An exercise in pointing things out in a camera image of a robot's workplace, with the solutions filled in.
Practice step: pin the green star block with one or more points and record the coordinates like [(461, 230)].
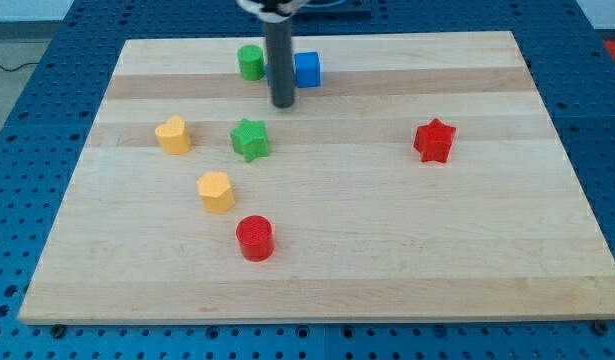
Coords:
[(249, 139)]

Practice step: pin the blue cube block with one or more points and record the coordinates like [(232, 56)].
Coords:
[(307, 69)]

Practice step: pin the red cylinder block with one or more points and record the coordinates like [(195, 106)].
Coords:
[(255, 237)]

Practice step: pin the yellow heart block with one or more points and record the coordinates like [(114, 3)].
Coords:
[(173, 136)]

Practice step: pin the blue block behind rod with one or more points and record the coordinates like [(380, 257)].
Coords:
[(267, 75)]

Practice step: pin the wooden board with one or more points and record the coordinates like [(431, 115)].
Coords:
[(364, 230)]

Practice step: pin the red star block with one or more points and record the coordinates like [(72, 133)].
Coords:
[(434, 141)]

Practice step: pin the green cylinder block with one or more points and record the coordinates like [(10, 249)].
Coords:
[(251, 62)]

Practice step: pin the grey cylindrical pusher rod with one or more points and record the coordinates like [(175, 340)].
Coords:
[(279, 49)]

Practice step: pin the yellow hexagon block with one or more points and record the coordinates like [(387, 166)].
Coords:
[(216, 192)]

